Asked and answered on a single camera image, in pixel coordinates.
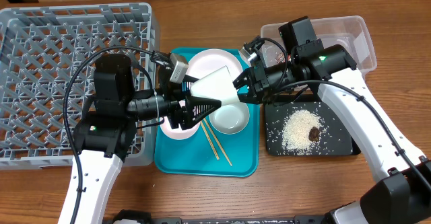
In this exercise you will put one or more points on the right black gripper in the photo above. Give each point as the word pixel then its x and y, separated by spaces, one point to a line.
pixel 255 85

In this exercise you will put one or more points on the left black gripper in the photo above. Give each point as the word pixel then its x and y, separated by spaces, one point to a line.
pixel 182 114

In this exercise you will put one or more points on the white paper cup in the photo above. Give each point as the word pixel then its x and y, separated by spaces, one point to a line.
pixel 217 86

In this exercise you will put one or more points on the grey ceramic bowl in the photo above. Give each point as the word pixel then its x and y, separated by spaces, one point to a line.
pixel 230 119

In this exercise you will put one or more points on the pile of white rice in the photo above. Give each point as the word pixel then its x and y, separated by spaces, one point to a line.
pixel 289 136

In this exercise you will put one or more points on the red snack wrapper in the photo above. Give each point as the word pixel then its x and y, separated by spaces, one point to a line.
pixel 280 58

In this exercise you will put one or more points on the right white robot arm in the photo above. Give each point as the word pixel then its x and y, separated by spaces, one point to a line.
pixel 401 171

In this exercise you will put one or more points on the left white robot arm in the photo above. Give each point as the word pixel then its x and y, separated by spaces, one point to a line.
pixel 107 128

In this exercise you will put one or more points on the black waste tray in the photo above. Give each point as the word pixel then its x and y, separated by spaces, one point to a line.
pixel 340 141

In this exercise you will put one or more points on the left wooden chopstick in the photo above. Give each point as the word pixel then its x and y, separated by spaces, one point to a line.
pixel 209 141

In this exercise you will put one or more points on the wooden chopstick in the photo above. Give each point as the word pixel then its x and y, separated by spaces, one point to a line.
pixel 209 141
pixel 218 142

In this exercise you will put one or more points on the large white plate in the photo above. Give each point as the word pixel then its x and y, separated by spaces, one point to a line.
pixel 210 60

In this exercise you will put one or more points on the small pink-rimmed saucer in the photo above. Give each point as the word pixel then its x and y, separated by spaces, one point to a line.
pixel 177 133

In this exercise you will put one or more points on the teal serving tray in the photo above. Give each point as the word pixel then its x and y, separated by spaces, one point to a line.
pixel 194 155

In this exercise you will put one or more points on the right wooden chopstick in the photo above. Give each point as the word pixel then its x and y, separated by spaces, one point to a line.
pixel 218 142

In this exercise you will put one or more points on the clear plastic bin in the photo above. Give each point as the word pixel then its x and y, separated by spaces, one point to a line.
pixel 350 32

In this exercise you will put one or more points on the grey plastic dish rack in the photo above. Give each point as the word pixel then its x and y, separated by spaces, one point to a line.
pixel 42 80

